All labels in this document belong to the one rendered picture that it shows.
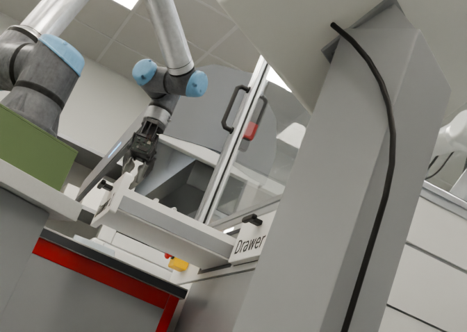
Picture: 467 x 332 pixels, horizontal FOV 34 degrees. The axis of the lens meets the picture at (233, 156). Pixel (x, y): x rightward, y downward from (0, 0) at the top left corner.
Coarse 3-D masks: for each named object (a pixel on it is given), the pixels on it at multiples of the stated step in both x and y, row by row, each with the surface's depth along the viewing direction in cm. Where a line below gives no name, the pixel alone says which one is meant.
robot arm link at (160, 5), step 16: (144, 0) 200; (160, 0) 198; (160, 16) 201; (176, 16) 204; (160, 32) 204; (176, 32) 205; (160, 48) 210; (176, 48) 207; (176, 64) 210; (192, 64) 214; (176, 80) 214; (192, 80) 213; (192, 96) 216
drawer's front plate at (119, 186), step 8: (128, 176) 189; (120, 184) 188; (128, 184) 189; (112, 192) 197; (120, 192) 188; (104, 200) 207; (112, 200) 189; (120, 200) 188; (112, 208) 186; (96, 216) 208; (104, 216) 193; (96, 224) 207
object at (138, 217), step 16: (128, 192) 190; (128, 208) 189; (144, 208) 191; (160, 208) 192; (112, 224) 207; (128, 224) 200; (144, 224) 192; (160, 224) 191; (176, 224) 193; (192, 224) 194; (144, 240) 212; (160, 240) 203; (176, 240) 196; (192, 240) 193; (208, 240) 194; (224, 240) 196; (176, 256) 216; (192, 256) 207; (208, 256) 199; (224, 256) 195
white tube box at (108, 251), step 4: (76, 236) 221; (80, 236) 222; (76, 240) 221; (80, 240) 221; (84, 240) 221; (88, 240) 222; (88, 244) 221; (92, 244) 221; (96, 244) 222; (100, 244) 222; (96, 248) 221; (100, 248) 221; (104, 248) 222; (108, 248) 222; (104, 252) 221; (108, 252) 221; (112, 252) 222
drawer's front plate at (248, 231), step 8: (264, 216) 180; (272, 216) 174; (248, 224) 189; (264, 224) 177; (240, 232) 192; (248, 232) 186; (256, 232) 180; (264, 232) 174; (264, 240) 172; (240, 248) 186; (248, 248) 180; (256, 248) 174; (232, 256) 189; (240, 256) 183; (248, 256) 177; (256, 256) 173; (232, 264) 190
